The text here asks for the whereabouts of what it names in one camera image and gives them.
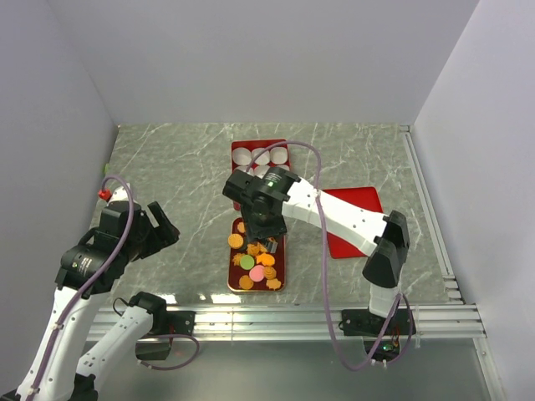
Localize orange flower cookie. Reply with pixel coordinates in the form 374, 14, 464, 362
237, 222, 246, 234

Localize dark red gold-rimmed tray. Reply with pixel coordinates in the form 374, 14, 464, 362
227, 218, 287, 293

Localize large round waffle biscuit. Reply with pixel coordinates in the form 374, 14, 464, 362
227, 233, 244, 250

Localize orange cookie tray corner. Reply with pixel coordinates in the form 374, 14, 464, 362
266, 278, 282, 291

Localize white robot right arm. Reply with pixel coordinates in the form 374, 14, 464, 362
222, 167, 410, 333

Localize orange swirl cookie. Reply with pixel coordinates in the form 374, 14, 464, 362
232, 253, 246, 266

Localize green macaron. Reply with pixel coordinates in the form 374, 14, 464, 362
239, 255, 256, 271

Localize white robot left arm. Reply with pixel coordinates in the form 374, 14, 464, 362
1, 187, 180, 400

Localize orange fish cookie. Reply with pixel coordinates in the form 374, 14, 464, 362
247, 243, 268, 256
256, 253, 276, 266

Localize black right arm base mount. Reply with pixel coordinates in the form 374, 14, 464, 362
339, 308, 416, 363

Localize red cookie box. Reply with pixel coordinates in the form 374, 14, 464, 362
231, 139, 293, 211

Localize red box lid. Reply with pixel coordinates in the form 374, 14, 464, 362
324, 186, 383, 260

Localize white paper cup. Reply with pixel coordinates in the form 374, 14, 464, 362
232, 147, 252, 165
254, 165, 270, 177
269, 146, 288, 165
251, 147, 271, 165

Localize pink macaron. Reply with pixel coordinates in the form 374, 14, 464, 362
249, 265, 265, 282

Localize silver slotted tongs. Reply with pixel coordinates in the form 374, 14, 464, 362
257, 236, 280, 254

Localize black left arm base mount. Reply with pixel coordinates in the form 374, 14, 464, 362
135, 310, 196, 362

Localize orange chip cookie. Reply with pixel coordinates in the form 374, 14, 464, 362
238, 275, 255, 291

